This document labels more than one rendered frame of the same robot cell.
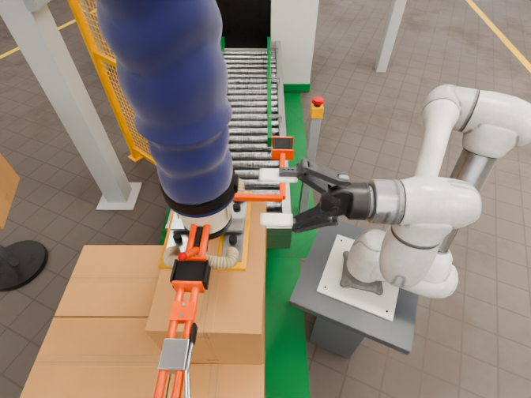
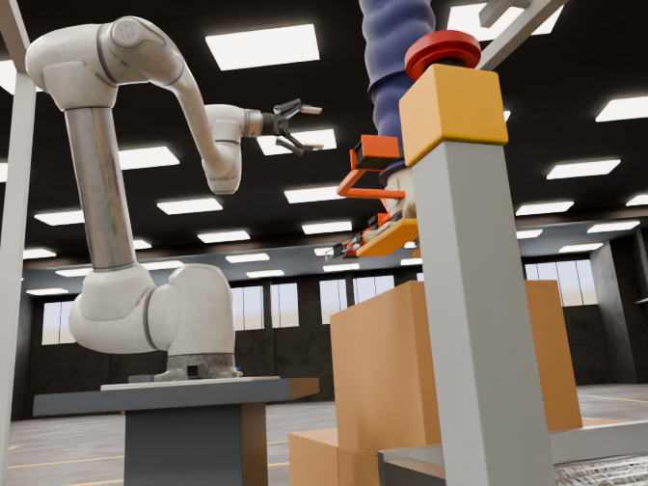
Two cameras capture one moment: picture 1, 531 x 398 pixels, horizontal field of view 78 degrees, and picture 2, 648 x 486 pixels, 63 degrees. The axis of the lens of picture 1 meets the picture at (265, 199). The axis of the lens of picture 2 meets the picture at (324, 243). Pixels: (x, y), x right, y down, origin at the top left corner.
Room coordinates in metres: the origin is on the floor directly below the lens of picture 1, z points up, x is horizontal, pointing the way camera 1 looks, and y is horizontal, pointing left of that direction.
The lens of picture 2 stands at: (2.01, -0.56, 0.74)
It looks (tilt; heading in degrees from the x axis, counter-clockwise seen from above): 14 degrees up; 161
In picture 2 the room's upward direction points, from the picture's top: 4 degrees counter-clockwise
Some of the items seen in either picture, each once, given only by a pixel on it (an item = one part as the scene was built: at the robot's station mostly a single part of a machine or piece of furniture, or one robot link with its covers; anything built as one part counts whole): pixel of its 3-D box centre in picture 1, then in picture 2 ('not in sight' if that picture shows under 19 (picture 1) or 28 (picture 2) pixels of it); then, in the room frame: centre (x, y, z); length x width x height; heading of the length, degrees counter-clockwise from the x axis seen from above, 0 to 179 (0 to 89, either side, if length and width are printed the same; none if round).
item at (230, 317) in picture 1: (220, 278); (435, 371); (0.68, 0.20, 0.74); 0.60 x 0.40 x 0.40; 178
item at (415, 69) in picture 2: (318, 102); (443, 67); (1.63, -0.30, 1.02); 0.07 x 0.07 x 0.04
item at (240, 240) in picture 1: (235, 225); (391, 234); (0.69, 0.11, 1.13); 0.34 x 0.10 x 0.05; 178
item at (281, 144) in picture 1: (282, 148); (373, 153); (0.98, -0.07, 1.24); 0.09 x 0.08 x 0.05; 88
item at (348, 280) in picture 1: (363, 265); (200, 367); (0.72, -0.43, 0.79); 0.22 x 0.18 x 0.06; 166
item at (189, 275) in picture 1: (190, 274); (385, 225); (0.44, 0.21, 1.24); 0.10 x 0.08 x 0.06; 88
